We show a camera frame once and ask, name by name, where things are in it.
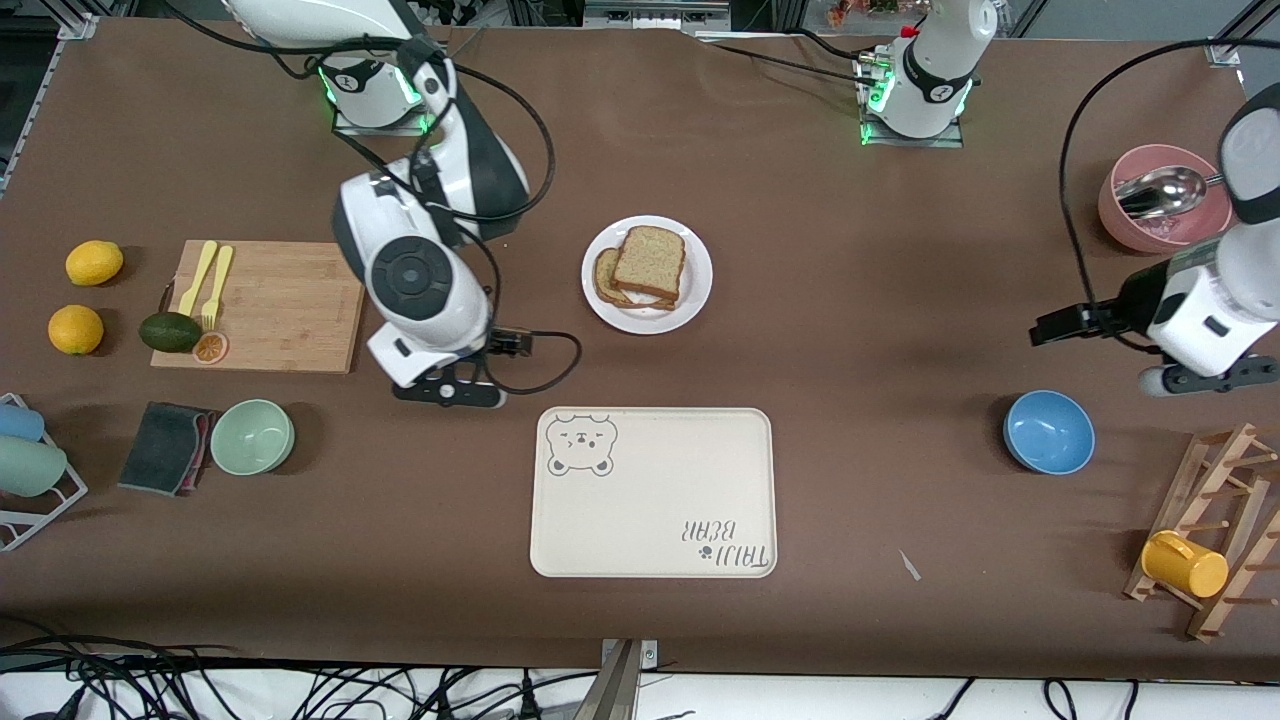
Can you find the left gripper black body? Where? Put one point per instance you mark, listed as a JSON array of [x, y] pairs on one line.
[[1128, 304]]

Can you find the white round plate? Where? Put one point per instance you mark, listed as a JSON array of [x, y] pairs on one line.
[[697, 275]]

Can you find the bread slice sandwich lid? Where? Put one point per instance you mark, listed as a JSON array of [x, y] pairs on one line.
[[650, 262]]

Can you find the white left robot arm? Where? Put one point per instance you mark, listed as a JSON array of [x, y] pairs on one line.
[[935, 60]]

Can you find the pink bowl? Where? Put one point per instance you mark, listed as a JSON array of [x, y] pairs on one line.
[[1165, 238]]

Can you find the blue bowl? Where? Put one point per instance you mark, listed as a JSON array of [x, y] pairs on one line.
[[1048, 432]]

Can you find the metal ladle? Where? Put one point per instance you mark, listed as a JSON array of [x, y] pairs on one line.
[[1160, 193]]

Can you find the wooden mug rack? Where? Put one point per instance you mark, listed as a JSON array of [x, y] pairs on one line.
[[1215, 470]]

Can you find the aluminium corner strut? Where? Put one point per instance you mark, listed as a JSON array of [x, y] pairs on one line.
[[1225, 52]]

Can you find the yellow mug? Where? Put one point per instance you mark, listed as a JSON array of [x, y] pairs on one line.
[[1185, 565]]

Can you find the small grey tape scrap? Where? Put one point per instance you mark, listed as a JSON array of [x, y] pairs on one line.
[[909, 565]]

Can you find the cream tray with bear print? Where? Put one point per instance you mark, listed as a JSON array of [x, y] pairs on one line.
[[650, 520]]

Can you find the bread slice under egg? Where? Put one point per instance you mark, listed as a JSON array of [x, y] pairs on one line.
[[603, 280]]

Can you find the wooden cutting board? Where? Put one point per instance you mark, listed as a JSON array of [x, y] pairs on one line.
[[290, 310]]

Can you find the pale green bowl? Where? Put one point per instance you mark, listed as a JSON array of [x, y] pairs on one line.
[[252, 438]]

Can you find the yellow plastic fork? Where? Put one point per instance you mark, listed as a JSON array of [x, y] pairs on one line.
[[214, 300]]

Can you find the dried orange slice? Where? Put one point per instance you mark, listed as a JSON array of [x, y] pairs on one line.
[[210, 348]]

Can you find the yellow plastic knife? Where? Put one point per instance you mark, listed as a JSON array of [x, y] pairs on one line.
[[196, 285]]

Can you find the dark green avocado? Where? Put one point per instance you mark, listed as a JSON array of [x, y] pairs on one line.
[[168, 332]]

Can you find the grey folded cloth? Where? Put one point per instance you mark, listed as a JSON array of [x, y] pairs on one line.
[[160, 450]]

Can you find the yellow lemon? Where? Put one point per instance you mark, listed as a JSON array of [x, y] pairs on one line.
[[94, 263]]

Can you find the orange-yellow lemon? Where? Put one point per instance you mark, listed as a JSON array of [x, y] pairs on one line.
[[76, 330]]

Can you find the pale green cup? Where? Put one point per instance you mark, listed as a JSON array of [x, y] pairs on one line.
[[28, 467]]

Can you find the light blue cup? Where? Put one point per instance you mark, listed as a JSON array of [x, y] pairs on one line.
[[18, 422]]

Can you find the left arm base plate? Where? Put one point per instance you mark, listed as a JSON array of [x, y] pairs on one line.
[[940, 141]]

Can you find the aluminium frame profile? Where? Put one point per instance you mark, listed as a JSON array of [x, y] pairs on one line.
[[650, 12]]

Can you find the metal table edge bracket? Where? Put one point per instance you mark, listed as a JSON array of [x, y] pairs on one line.
[[622, 680]]

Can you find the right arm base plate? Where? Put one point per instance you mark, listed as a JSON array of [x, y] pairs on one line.
[[350, 128]]

